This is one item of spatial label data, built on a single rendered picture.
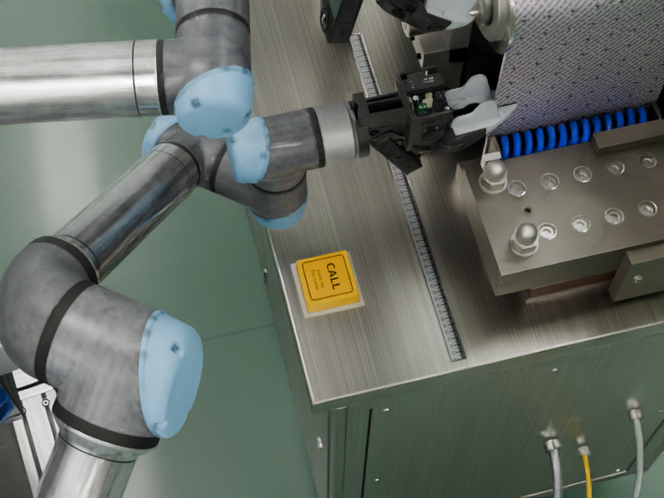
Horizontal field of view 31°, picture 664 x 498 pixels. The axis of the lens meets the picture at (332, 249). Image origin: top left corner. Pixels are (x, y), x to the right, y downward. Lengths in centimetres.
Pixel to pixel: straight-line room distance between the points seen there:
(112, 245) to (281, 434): 118
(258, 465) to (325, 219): 91
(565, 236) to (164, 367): 57
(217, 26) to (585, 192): 58
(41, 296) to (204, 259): 143
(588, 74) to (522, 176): 15
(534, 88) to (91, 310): 63
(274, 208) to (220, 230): 116
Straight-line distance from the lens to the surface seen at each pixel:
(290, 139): 144
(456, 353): 159
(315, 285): 159
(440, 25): 137
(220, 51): 118
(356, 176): 170
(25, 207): 279
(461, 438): 188
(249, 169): 145
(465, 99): 154
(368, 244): 165
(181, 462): 249
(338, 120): 145
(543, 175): 158
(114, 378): 122
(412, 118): 144
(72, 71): 119
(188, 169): 152
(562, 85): 155
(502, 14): 140
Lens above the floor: 236
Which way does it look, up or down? 62 degrees down
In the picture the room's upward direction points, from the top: 1 degrees clockwise
